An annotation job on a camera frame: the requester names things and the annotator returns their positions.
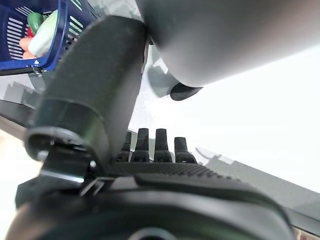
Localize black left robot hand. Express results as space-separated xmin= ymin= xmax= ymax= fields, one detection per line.
xmin=7 ymin=14 xmax=295 ymax=240

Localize blue plastic slotted basket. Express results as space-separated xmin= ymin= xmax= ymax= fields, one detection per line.
xmin=0 ymin=0 xmax=101 ymax=75

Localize pale white-green radish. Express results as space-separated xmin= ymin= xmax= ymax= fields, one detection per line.
xmin=27 ymin=10 xmax=60 ymax=57

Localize orange carrot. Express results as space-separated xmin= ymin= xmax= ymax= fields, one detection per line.
xmin=19 ymin=36 xmax=35 ymax=60

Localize green pepper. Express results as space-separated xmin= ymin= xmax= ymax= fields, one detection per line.
xmin=26 ymin=12 xmax=45 ymax=33

